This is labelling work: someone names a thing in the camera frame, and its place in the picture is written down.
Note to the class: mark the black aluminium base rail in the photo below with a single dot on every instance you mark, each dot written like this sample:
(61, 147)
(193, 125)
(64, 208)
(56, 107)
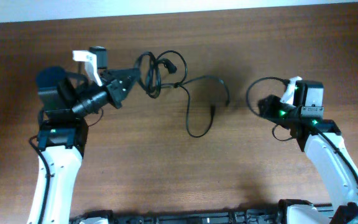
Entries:
(197, 217)

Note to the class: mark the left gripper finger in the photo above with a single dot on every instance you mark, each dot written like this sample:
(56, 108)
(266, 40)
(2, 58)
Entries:
(124, 87)
(129, 73)

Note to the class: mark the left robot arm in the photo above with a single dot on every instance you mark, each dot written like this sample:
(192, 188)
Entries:
(60, 142)

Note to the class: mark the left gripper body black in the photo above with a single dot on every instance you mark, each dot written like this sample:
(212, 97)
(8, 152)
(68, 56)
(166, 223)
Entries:
(111, 94)

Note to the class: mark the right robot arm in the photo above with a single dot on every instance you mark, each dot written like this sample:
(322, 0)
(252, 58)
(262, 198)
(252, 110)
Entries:
(322, 142)

